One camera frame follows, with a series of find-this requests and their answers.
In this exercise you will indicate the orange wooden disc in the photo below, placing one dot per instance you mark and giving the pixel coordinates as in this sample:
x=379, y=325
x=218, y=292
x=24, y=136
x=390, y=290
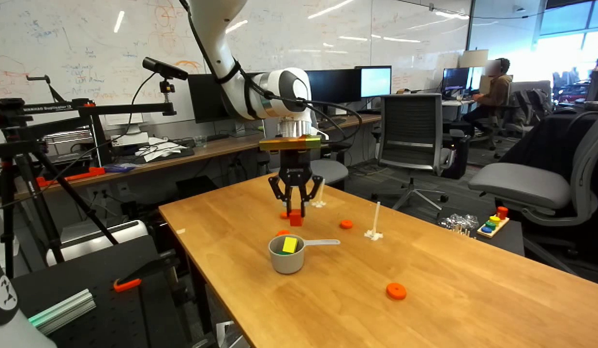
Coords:
x=348, y=224
x=284, y=232
x=396, y=290

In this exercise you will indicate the black mesh office chair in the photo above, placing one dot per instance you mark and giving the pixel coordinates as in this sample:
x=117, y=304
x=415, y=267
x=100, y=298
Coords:
x=411, y=126

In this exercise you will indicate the red wooden block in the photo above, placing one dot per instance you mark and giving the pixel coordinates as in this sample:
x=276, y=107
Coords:
x=297, y=221

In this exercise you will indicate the colourful stacking toy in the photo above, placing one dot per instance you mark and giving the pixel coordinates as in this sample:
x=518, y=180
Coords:
x=495, y=224

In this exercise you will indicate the seated person brown top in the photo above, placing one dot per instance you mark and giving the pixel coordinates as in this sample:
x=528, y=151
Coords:
x=493, y=89

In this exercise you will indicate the black boom camera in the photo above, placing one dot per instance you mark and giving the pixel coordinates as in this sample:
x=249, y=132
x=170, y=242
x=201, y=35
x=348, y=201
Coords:
x=164, y=68

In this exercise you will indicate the black cap white logo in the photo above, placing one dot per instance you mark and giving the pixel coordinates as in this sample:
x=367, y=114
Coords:
x=1, y=296

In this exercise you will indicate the green wooden block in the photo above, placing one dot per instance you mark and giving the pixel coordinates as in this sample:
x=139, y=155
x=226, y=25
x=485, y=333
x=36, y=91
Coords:
x=282, y=253

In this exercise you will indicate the grey seat office chair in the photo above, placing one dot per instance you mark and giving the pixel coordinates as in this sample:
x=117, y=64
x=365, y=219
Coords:
x=330, y=170

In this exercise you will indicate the black computer monitor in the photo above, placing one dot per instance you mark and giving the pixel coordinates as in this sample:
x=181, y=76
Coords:
x=454, y=79
x=204, y=97
x=334, y=85

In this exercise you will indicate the clear plastic bag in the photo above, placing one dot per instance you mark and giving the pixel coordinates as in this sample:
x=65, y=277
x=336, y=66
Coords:
x=460, y=223

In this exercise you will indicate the white lamp shade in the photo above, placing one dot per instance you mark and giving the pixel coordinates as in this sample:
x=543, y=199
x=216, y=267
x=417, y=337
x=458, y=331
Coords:
x=473, y=58

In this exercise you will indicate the silver green cylinder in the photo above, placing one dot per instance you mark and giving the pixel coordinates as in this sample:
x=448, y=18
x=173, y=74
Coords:
x=63, y=310

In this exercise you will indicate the orange bar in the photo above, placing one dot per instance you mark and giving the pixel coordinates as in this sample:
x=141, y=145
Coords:
x=73, y=176

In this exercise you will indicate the long wooden counter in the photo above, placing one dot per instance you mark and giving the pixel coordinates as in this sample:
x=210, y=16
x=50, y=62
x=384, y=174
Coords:
x=183, y=155

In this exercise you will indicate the black low side table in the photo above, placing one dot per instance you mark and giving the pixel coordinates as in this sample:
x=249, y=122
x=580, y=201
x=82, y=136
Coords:
x=508, y=244

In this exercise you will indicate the yellow wooden block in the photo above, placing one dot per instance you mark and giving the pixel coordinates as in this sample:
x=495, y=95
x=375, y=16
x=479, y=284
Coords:
x=290, y=244

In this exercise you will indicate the white paper pile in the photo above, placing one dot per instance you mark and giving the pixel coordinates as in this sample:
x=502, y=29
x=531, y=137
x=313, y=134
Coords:
x=156, y=149

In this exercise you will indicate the black camera tripod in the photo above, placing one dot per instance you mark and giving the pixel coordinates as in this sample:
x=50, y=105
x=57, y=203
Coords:
x=53, y=108

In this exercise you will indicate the white wall whiteboard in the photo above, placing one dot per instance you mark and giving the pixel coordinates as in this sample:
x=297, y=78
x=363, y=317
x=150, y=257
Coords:
x=86, y=39

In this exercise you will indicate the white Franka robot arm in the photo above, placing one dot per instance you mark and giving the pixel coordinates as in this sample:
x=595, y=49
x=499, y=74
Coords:
x=214, y=50

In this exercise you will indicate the grey padded office chair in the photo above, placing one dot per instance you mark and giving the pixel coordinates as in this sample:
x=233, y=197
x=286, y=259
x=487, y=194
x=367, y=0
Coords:
x=524, y=184

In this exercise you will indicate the white peg on tape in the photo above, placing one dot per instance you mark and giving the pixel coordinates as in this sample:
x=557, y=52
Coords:
x=319, y=205
x=375, y=236

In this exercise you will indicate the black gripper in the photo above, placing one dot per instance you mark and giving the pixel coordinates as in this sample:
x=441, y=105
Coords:
x=295, y=166

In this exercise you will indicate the black platform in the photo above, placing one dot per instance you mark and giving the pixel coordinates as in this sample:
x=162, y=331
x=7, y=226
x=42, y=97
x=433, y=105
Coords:
x=86, y=282

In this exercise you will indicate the lit computer monitor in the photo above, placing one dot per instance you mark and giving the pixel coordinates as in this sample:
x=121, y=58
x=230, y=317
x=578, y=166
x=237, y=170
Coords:
x=377, y=81

